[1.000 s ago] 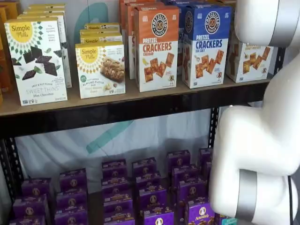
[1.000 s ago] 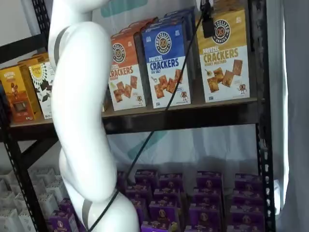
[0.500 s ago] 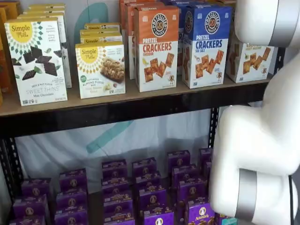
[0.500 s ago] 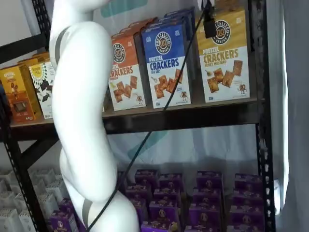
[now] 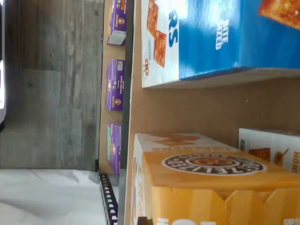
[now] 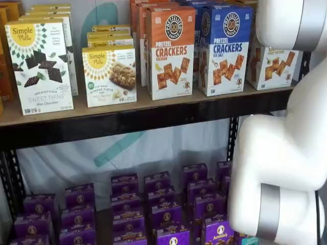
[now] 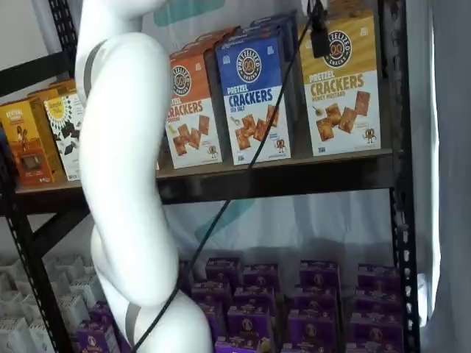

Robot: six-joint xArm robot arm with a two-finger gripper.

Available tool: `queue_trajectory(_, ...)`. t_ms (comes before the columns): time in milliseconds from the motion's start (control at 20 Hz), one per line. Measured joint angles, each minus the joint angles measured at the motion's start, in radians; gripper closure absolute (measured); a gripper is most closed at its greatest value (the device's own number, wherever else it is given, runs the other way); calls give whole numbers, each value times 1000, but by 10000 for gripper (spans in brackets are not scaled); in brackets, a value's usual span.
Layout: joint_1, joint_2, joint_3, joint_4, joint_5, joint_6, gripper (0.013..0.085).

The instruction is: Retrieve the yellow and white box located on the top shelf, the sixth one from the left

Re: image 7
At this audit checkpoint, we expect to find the black cable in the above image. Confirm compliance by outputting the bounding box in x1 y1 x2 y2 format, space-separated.
130 0 325 352

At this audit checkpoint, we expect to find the orange cheddar pretzel crackers box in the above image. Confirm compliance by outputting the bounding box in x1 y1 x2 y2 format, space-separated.
171 38 219 57
194 26 246 42
159 51 224 170

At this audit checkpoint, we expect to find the purple Annie's snack box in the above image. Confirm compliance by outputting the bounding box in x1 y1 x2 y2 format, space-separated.
90 301 116 327
205 257 242 285
241 263 280 292
349 312 405 353
214 336 283 353
286 308 338 353
292 285 339 314
356 263 401 292
76 319 122 353
191 281 232 307
198 303 228 336
227 304 276 340
233 285 277 310
353 288 403 318
300 260 340 290

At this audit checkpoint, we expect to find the white carton box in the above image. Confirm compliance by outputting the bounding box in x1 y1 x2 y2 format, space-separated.
54 293 91 330
7 263 36 287
0 318 36 353
49 255 93 287

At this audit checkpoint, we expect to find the orange brown snack box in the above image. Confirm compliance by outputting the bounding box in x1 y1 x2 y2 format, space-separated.
47 79 79 93
26 87 69 111
0 99 60 185

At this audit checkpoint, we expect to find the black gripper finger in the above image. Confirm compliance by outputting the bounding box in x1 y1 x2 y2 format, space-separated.
310 0 329 59

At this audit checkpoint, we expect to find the Simple Mills Sweet Thins box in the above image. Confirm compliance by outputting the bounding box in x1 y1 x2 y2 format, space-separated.
43 93 88 182

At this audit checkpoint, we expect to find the yellow honey mustard crackers box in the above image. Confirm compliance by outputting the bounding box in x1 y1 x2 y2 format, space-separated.
298 6 383 157

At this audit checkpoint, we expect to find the blue sea salt crackers box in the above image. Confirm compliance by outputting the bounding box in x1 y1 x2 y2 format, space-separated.
220 10 300 97
215 36 292 166

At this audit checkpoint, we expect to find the wooden shelf board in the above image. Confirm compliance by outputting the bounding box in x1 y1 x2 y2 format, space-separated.
14 148 394 195

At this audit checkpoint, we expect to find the black metal shelving rack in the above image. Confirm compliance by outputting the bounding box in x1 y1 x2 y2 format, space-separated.
0 0 422 353

